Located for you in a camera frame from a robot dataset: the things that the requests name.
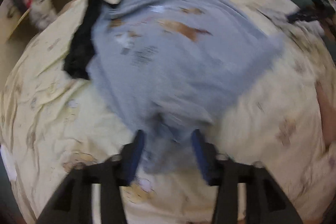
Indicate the light blue t-shirt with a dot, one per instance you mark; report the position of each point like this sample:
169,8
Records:
170,56

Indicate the grey tabby cat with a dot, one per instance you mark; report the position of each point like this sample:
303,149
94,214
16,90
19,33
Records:
44,12

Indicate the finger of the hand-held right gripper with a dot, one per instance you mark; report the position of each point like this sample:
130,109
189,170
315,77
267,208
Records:
309,14

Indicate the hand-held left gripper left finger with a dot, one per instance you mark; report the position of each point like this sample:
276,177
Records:
136,155

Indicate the black garment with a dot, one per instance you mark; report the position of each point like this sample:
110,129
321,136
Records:
81,48

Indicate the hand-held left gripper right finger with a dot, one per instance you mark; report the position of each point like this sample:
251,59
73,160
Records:
200,158

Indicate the bear print duvet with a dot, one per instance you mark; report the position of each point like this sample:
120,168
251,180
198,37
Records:
52,113

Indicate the person's right leg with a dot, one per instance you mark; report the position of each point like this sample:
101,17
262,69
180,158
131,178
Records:
328,113

